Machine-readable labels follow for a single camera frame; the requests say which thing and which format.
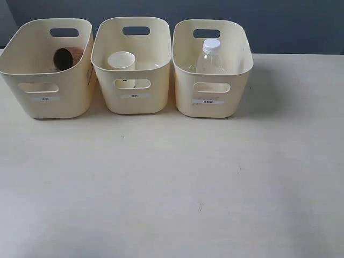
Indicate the clear plastic bottle white cap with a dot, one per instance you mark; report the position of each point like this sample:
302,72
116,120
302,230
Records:
210,62

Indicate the white paper cup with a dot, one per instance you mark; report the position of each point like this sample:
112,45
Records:
122,61

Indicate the brown wooden cup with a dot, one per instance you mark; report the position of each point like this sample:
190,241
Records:
65,58

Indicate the right cream plastic bin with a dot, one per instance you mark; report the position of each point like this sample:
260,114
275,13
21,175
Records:
188,39

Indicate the cream plastic bin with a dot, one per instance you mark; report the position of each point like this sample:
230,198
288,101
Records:
188,39
149,39
28,70

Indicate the middle cream plastic bin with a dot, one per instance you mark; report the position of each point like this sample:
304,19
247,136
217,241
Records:
149,39

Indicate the left cream plastic bin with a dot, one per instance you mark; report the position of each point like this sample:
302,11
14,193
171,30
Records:
28,70

